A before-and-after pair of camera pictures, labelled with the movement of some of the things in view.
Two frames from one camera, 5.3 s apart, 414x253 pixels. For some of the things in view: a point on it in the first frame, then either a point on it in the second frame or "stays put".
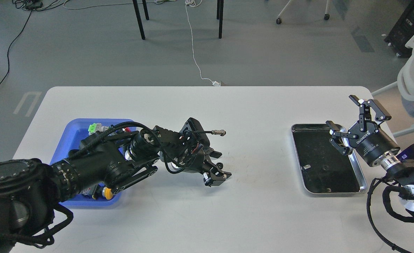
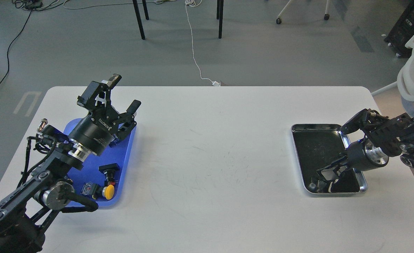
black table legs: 219,15 stays put
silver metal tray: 325,166 stays put
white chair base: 327,16 stays put
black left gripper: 196,161 -> 96,131
